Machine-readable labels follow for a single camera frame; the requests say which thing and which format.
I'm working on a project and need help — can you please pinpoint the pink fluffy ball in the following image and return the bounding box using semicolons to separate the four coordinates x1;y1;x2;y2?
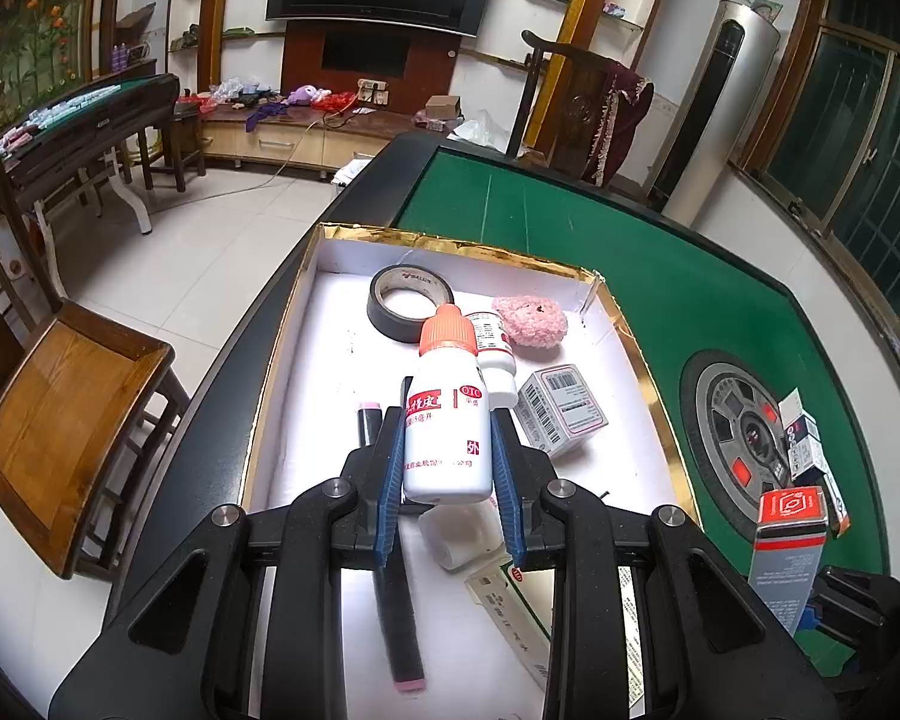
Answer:
491;295;569;351

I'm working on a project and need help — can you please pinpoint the green framed window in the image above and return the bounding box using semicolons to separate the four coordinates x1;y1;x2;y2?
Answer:
727;0;900;361

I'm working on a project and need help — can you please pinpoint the white plastic bag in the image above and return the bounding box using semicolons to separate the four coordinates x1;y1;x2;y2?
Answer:
450;109;515;151

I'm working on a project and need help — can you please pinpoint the white bottle red label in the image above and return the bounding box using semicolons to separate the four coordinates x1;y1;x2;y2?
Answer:
465;311;520;410

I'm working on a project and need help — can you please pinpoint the blue white medicine box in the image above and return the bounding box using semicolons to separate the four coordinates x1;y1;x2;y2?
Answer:
778;388;827;485

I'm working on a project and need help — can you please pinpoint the white orange box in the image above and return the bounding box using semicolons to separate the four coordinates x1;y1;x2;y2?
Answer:
821;476;854;537

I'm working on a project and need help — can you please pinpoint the plain white plastic bottle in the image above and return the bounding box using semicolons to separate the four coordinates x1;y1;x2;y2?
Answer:
418;499;507;571

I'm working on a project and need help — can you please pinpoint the silver tower air conditioner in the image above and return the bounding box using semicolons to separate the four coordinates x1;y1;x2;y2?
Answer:
649;0;782;222

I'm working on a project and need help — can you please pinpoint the dark tube pink end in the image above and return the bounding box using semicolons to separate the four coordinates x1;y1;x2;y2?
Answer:
373;562;428;692

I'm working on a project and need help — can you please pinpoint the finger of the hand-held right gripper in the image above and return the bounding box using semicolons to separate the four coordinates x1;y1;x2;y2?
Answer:
801;564;900;650

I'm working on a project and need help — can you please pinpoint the round metal table centre disc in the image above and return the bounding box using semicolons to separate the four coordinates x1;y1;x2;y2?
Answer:
679;349;833;541

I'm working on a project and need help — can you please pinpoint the dark red fringed cloth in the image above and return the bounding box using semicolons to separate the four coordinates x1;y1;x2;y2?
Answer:
581;64;655;187

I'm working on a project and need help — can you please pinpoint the dark mahjong table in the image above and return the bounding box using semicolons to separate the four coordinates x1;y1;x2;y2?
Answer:
0;73;181;235

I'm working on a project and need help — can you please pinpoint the brown wooden chair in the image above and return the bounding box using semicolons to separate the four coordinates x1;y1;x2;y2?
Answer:
0;81;177;580

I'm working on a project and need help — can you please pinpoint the flower wall painting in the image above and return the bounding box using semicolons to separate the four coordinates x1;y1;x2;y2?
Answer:
0;0;91;158

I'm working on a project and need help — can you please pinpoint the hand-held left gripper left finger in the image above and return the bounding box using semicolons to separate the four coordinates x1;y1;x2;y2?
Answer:
49;406;410;720

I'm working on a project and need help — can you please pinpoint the low wooden television cabinet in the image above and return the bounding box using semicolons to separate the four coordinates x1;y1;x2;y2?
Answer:
195;101;421;177

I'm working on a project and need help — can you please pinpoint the grey red small box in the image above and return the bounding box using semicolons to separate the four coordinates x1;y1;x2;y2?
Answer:
746;485;830;638

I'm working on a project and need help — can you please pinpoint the white bottle orange cap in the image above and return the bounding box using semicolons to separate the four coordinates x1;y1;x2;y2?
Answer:
403;304;494;505

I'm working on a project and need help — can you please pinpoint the large white medicine box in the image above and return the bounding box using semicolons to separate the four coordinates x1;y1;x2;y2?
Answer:
463;559;646;720

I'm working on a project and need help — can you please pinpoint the dark wooden armchair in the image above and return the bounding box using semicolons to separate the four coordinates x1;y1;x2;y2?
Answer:
506;30;655;188

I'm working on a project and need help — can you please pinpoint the black tape roll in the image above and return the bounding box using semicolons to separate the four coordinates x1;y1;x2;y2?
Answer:
366;265;457;346

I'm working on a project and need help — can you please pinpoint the white tray box gold edge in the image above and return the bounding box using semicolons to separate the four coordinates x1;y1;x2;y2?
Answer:
240;221;702;720

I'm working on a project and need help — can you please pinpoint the small white barcode box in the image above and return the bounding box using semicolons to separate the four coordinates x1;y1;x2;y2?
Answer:
514;364;610;457

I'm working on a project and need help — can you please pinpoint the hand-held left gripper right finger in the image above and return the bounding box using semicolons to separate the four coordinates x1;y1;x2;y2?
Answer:
487;405;854;720

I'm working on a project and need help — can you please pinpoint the dark wooden stool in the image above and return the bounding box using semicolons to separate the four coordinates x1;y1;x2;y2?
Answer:
146;94;207;192

